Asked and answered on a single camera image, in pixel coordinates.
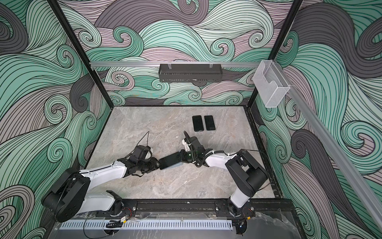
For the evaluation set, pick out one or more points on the aluminium rail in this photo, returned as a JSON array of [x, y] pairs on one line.
[[95, 64], [363, 190]]

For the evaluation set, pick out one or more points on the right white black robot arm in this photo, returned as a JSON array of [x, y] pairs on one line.
[[247, 173]]

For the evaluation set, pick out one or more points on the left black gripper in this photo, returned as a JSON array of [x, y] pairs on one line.
[[154, 166]]

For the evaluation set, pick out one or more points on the black smartphone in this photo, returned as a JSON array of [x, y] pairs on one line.
[[171, 161], [209, 121]]

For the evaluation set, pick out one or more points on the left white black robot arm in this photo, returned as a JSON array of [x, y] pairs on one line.
[[71, 194]]

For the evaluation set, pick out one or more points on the back aluminium rail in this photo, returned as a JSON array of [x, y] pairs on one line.
[[95, 64]]

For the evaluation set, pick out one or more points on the white slotted cable duct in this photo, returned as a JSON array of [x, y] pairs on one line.
[[147, 224]]

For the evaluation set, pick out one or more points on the black wall tray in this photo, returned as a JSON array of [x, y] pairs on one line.
[[190, 73]]

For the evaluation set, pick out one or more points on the clear acrylic wall holder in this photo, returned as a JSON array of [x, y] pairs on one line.
[[271, 82]]

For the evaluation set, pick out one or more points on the black phone case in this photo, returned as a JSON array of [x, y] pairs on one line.
[[198, 123]]

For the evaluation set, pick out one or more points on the right aluminium rail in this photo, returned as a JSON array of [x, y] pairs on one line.
[[363, 190]]

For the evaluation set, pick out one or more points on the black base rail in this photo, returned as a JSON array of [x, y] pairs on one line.
[[218, 207]]

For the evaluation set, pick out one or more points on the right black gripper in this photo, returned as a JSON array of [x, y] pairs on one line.
[[183, 152]]

